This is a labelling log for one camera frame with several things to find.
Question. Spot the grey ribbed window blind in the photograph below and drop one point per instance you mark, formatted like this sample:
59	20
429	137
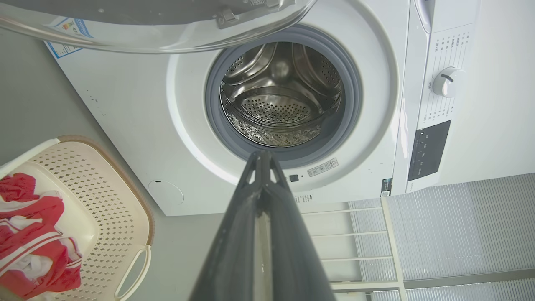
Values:
459	230

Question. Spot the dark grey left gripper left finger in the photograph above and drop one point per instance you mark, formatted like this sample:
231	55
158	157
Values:
234	251

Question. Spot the white front-load washing machine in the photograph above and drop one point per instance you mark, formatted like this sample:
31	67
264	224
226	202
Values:
133	125

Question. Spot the black washer display panel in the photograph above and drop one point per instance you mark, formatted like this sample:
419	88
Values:
429	150

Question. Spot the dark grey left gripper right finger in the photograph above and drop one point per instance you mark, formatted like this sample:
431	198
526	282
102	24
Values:
292	251

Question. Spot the round white filter cover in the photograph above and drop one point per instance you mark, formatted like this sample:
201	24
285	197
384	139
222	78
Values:
166	193

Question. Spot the white detergent drawer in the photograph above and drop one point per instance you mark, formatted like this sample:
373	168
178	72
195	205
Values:
451	14

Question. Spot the white round control dial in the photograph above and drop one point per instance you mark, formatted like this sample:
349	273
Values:
447	82

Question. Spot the steel perforated washer drum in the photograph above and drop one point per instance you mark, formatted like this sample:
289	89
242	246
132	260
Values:
280	96

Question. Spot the white warning sticker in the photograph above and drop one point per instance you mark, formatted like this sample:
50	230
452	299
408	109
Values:
322	167

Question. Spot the round dark glass washer door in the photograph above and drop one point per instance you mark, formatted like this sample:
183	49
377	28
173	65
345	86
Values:
146	37

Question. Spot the red and white garment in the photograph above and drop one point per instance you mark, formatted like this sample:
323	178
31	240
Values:
33	238

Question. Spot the beige perforated laundry basket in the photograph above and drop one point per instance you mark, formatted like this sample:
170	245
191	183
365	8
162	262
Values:
113	196

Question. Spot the small dark QR sticker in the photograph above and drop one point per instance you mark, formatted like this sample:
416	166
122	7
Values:
386	187

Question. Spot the blue and white energy label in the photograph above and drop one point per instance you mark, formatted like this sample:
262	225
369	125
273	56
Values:
62	49

